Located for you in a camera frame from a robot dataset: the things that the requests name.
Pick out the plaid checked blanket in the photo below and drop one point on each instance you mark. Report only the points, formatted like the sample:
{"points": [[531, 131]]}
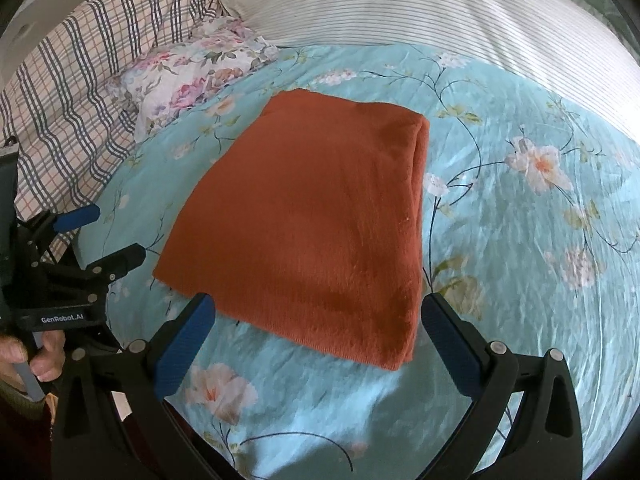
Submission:
{"points": [[85, 85]]}

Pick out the white striped pillow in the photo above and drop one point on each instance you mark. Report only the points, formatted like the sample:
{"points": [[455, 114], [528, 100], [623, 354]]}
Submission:
{"points": [[425, 15]]}

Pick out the person's left forearm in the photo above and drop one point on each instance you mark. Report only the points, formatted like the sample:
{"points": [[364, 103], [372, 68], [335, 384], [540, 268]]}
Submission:
{"points": [[15, 395]]}

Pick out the teal floral bed sheet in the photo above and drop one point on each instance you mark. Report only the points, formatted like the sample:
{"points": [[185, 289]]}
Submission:
{"points": [[500, 270]]}

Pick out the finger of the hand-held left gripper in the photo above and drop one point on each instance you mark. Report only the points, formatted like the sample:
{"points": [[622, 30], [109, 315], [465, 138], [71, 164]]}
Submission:
{"points": [[77, 219], [120, 260]]}

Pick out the pink floral pillow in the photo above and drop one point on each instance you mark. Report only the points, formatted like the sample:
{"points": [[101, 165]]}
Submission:
{"points": [[200, 75]]}

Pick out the person's left hand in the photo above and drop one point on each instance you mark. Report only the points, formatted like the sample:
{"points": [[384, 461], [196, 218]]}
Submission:
{"points": [[50, 360]]}

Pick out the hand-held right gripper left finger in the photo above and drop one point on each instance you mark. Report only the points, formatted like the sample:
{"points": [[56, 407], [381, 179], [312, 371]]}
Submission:
{"points": [[182, 347]]}

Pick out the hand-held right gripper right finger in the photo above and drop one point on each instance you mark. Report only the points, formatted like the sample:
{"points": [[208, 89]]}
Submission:
{"points": [[456, 346]]}

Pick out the orange knit sweater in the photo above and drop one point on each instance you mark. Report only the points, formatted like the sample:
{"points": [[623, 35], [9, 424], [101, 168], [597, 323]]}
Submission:
{"points": [[310, 220]]}

